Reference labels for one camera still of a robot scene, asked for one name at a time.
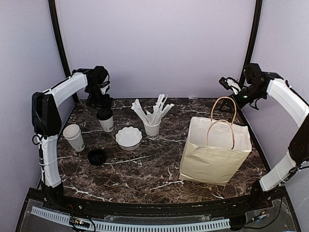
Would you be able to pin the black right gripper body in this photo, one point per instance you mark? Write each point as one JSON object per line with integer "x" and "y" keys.
{"x": 253, "y": 94}

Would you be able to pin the stack of black lids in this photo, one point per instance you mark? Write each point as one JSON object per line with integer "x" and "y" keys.
{"x": 97, "y": 157}

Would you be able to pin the black left frame post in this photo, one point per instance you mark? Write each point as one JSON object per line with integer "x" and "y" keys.
{"x": 58, "y": 37}

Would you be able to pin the wrapped white straw bundle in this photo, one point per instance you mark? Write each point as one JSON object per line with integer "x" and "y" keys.
{"x": 160, "y": 109}

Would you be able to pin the black frame post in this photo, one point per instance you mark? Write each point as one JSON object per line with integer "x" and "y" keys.
{"x": 254, "y": 31}
{"x": 58, "y": 37}

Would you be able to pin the white paper cup with straws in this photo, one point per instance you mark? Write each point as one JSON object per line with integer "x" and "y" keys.
{"x": 152, "y": 132}

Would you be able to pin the stack of white paper cups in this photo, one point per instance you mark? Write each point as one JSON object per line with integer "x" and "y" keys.
{"x": 73, "y": 135}

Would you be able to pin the brown paper takeout bag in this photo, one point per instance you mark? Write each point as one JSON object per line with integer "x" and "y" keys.
{"x": 214, "y": 150}

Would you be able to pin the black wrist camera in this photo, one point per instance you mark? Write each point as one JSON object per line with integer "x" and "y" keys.
{"x": 101, "y": 75}
{"x": 250, "y": 71}

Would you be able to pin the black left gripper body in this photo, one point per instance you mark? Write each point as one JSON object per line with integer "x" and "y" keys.
{"x": 95, "y": 97}

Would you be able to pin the white slotted cable duct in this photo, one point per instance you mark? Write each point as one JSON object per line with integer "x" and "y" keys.
{"x": 85, "y": 225}

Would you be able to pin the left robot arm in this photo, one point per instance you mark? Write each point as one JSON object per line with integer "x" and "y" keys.
{"x": 46, "y": 119}

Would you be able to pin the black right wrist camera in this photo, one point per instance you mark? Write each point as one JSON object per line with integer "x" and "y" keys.
{"x": 250, "y": 71}

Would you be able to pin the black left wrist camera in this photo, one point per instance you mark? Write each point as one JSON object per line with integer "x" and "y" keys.
{"x": 101, "y": 75}

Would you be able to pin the white scalloped bowl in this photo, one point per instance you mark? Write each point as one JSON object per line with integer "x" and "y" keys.
{"x": 129, "y": 138}

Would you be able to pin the black right frame post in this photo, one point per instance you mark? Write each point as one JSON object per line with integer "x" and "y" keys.
{"x": 254, "y": 31}

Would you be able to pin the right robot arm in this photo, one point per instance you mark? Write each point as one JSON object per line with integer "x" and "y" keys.
{"x": 270, "y": 84}

